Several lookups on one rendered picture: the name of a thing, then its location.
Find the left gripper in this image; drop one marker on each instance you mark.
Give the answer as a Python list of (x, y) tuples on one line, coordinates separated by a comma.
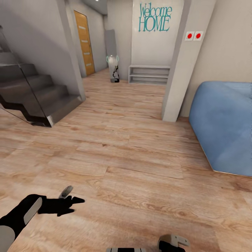
[(61, 206)]

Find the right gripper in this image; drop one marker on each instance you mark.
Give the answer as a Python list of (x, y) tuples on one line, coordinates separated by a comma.
[(167, 247)]

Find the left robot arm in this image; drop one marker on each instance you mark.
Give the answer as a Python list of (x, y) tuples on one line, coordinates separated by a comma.
[(14, 222)]

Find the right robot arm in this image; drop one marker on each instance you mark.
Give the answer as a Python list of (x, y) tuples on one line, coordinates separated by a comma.
[(173, 246)]

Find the sofa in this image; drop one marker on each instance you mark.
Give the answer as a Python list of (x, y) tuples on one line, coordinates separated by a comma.
[(221, 117)]

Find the electric switch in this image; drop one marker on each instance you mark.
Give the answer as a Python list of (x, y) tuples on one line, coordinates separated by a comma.
[(198, 35), (189, 36)]

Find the pillar candle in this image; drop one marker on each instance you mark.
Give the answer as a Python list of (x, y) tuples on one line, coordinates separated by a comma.
[(166, 238)]

